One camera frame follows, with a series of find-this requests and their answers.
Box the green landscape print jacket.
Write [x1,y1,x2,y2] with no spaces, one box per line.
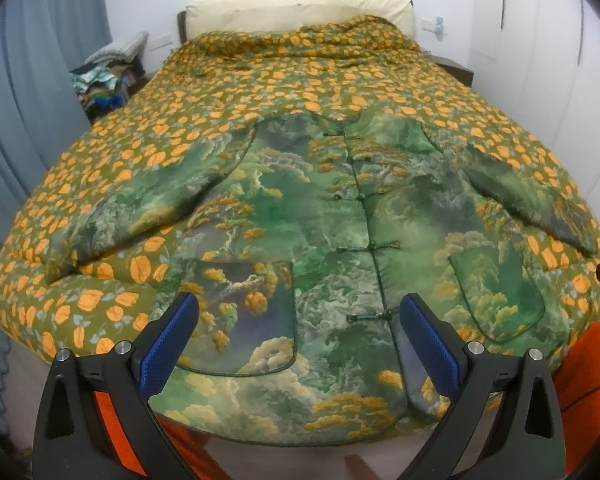
[47,110,599,447]

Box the white wardrobe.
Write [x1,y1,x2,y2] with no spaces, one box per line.
[469,0,600,211]

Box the white wall outlet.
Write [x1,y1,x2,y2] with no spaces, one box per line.
[420,14,449,39]

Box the blue curtain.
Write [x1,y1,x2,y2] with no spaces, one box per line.
[0,0,115,461]

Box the pile of clothes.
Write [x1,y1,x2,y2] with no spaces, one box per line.
[69,32,149,122]

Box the person's orange clothing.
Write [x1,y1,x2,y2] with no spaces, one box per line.
[94,320,600,480]

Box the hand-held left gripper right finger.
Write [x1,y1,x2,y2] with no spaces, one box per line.
[398,293,566,480]

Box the dark wooden nightstand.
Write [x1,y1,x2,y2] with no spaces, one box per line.
[431,55,476,87]

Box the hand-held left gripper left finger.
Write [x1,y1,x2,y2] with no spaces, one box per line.
[32,291,199,480]

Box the cream padded headboard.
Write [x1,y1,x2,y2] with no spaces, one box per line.
[177,0,416,44]

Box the orange floral quilt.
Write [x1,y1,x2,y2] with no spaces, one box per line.
[0,15,600,367]

